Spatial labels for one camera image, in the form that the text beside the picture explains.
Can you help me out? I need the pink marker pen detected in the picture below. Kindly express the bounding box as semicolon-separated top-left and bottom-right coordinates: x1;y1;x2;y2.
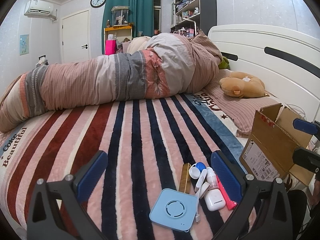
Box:
216;176;237;210

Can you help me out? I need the white earbuds case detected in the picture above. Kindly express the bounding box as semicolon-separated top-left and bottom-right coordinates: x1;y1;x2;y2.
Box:
204;189;226;211

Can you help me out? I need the gold rectangular bar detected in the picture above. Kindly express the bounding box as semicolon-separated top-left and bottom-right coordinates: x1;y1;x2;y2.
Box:
178;163;191;194

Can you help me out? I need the light blue square device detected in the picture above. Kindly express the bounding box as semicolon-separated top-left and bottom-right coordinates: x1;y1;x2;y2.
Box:
149;188;198;232

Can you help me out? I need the small white dropper bottle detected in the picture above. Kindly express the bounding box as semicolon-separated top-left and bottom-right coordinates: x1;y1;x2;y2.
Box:
206;167;219;190

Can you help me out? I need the striped plush blanket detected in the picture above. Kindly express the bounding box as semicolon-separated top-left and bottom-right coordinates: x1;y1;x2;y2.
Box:
1;94;246;239

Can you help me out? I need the blue white contact lens case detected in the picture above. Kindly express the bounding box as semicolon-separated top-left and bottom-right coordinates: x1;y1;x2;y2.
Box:
189;162;206;179

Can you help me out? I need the cardboard box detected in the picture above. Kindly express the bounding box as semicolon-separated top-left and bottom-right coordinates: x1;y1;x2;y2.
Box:
239;103;313;188

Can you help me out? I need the white bed headboard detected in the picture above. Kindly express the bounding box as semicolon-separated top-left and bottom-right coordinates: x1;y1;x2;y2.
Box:
208;24;319;121

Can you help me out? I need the brown plush toy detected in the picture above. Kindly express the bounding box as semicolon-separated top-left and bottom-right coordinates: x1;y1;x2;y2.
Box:
219;72;265;98

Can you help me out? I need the green plush toy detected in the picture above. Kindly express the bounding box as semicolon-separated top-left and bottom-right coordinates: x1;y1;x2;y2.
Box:
219;56;230;69

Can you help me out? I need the rolled patchwork quilt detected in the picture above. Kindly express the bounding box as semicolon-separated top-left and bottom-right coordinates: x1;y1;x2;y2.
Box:
1;32;222;133

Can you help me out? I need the pink gift bag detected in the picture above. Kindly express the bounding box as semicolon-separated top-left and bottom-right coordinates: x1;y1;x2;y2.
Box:
105;40;117;55

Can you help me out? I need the yellow shelf cabinet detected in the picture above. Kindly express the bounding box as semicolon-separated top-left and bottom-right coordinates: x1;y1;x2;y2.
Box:
103;25;132;54

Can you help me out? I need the white door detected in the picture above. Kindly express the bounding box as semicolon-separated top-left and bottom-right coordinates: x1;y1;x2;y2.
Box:
61;10;90;63

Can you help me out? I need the glass display case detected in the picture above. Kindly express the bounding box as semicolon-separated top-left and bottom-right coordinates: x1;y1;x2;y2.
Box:
111;5;129;26

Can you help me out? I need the dark bookshelf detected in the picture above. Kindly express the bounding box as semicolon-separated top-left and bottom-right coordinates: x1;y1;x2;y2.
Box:
171;0;217;37

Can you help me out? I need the white air conditioner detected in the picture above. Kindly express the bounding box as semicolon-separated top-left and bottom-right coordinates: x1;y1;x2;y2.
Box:
23;0;57;20

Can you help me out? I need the teal curtain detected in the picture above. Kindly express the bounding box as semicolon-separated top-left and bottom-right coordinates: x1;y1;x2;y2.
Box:
101;0;154;52

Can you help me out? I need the pink corduroy pillow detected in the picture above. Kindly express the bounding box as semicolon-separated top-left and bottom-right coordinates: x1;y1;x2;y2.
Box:
202;69;278;138

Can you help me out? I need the blue wall poster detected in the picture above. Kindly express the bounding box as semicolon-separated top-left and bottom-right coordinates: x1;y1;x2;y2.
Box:
19;34;29;55

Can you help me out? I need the round wall clock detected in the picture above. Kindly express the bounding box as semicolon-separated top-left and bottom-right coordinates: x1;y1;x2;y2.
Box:
90;0;106;8

